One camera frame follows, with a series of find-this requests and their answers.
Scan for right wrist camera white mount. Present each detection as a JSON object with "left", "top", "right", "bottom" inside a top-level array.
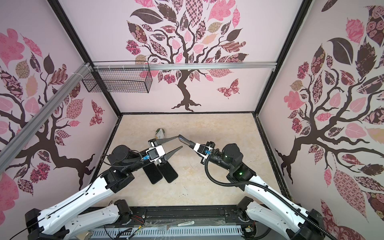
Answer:
[{"left": 194, "top": 143, "right": 209, "bottom": 160}]

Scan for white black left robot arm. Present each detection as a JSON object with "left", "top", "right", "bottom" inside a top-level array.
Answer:
[{"left": 25, "top": 138, "right": 181, "bottom": 240}]

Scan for black phone case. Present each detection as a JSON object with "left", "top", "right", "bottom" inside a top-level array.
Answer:
[{"left": 143, "top": 163, "right": 163, "bottom": 185}]

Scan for black wire basket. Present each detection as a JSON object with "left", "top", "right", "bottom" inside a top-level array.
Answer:
[{"left": 82, "top": 60, "right": 153, "bottom": 94}]

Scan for aluminium rail left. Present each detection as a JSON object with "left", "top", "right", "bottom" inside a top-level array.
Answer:
[{"left": 1, "top": 63, "right": 91, "bottom": 173}]

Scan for crushed green drink can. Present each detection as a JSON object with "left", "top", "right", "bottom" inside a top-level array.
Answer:
[{"left": 155, "top": 128, "right": 166, "bottom": 140}]

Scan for white slotted cable duct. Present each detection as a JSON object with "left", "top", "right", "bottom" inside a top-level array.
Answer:
[{"left": 91, "top": 226, "right": 243, "bottom": 240}]

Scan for aluminium rail back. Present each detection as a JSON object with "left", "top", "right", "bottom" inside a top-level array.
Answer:
[{"left": 93, "top": 62, "right": 277, "bottom": 71}]

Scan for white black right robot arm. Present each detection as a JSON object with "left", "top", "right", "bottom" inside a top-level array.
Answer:
[{"left": 178, "top": 135, "right": 327, "bottom": 240}]

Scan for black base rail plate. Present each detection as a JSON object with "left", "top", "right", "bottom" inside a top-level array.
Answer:
[{"left": 74, "top": 204, "right": 280, "bottom": 240}]

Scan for black left camera cable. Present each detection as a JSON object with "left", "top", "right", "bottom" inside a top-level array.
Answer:
[{"left": 101, "top": 151, "right": 148, "bottom": 169}]

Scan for black smartphone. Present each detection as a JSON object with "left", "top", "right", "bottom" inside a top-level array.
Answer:
[{"left": 158, "top": 162, "right": 179, "bottom": 184}]

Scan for aluminium rail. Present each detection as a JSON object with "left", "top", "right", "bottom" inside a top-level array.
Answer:
[
  {"left": 1, "top": 63, "right": 91, "bottom": 173},
  {"left": 93, "top": 62, "right": 277, "bottom": 71}
]

